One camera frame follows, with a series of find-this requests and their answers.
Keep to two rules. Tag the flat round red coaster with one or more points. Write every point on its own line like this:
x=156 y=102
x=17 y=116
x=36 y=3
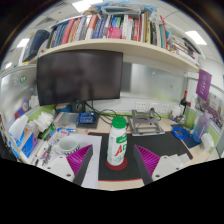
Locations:
x=116 y=167

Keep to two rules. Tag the white folded paper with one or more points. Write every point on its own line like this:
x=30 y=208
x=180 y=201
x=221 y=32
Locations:
x=178 y=160

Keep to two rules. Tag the white plastic jar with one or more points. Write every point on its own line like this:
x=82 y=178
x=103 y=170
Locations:
x=176 y=111

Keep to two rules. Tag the blue tissue packet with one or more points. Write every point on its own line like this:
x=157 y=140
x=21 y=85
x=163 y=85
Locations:
x=30 y=145

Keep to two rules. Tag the white tissue pile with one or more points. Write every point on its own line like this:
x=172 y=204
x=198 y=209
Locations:
x=44 y=120

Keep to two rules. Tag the white written paper sheet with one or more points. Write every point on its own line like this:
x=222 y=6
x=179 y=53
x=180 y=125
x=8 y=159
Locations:
x=95 y=160

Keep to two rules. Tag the black white checkered mug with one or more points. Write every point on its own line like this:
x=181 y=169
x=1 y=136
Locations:
x=68 y=145

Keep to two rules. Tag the white paper packet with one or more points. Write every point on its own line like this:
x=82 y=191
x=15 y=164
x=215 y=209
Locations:
x=207 y=141

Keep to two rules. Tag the white drink bottle green cap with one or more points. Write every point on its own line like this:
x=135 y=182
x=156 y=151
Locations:
x=116 y=146

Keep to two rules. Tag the blue electronics box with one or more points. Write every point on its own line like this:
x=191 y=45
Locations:
x=87 y=119

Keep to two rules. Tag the dark blue pad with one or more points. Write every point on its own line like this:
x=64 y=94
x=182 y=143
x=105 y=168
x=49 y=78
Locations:
x=191 y=142

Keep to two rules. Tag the dark wine bottle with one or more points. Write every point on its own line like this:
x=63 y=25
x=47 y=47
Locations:
x=183 y=100

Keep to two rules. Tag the tissue box with white tissue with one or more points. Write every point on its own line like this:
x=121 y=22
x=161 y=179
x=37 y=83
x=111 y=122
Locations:
x=18 y=126

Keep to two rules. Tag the black red-edged desk mat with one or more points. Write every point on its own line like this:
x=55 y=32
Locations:
x=156 y=143

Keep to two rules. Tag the green packet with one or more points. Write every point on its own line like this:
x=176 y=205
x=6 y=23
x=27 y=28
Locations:
x=48 y=131

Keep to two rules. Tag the black computer monitor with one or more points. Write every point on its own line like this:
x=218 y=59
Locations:
x=78 y=78

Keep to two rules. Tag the clear plastic box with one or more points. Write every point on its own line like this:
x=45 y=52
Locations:
x=66 y=119

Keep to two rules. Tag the colourful wall poster board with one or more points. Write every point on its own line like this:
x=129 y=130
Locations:
x=211 y=108

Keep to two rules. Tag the purple hanging banner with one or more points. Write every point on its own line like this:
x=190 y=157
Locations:
x=203 y=85

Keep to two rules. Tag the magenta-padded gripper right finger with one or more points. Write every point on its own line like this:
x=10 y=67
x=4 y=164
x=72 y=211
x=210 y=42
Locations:
x=150 y=160

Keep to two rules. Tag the white wall socket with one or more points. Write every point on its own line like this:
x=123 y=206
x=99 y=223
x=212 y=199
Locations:
x=154 y=107
x=165 y=108
x=140 y=106

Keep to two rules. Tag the grey metal laptop stand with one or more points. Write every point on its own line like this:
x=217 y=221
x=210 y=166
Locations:
x=146 y=128

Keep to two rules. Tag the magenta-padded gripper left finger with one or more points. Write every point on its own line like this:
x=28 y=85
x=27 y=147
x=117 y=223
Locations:
x=78 y=160

